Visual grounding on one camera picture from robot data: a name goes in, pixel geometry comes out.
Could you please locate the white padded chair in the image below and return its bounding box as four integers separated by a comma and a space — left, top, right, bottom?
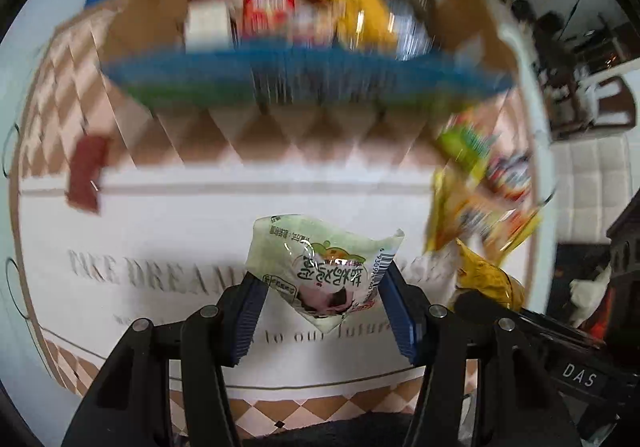
550, 134, 640, 244

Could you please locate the yellow chip packet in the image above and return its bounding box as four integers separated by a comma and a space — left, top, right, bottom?
425, 169, 543, 258

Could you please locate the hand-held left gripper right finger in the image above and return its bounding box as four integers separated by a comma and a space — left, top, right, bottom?
380, 259, 583, 447

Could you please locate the white goose plush toy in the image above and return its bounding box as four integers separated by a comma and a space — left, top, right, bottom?
570, 267, 613, 328

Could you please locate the brown wooden chair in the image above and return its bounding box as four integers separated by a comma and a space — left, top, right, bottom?
592, 74, 640, 128

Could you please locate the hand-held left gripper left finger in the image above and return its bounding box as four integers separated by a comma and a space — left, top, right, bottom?
61, 274, 269, 447

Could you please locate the white snack packet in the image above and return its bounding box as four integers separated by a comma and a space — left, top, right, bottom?
184, 2, 233, 52

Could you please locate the large yellow snack packet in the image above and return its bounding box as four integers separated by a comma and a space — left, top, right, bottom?
300, 0, 401, 50

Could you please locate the cardboard box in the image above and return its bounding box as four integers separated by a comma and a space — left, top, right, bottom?
100, 0, 518, 108

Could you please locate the red bag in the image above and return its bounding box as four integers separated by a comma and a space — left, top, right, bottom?
585, 287, 617, 339

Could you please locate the silver cookie packet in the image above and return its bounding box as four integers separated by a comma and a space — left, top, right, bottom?
292, 9, 336, 48

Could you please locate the green candy packet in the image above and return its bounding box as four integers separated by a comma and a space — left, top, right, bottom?
436, 119, 501, 178

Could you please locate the brown panda snack packet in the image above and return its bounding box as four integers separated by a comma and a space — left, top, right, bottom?
487, 152, 535, 200

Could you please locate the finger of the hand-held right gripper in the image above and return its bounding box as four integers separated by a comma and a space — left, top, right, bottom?
457, 292, 606, 353

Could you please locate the gold triangular snack packet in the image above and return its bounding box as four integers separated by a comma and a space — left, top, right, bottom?
452, 239, 526, 310

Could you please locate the dark red packet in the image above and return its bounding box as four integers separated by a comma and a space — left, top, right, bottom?
66, 134, 111, 214

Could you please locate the pale green snack packet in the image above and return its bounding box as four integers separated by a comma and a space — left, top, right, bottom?
246, 214, 406, 334

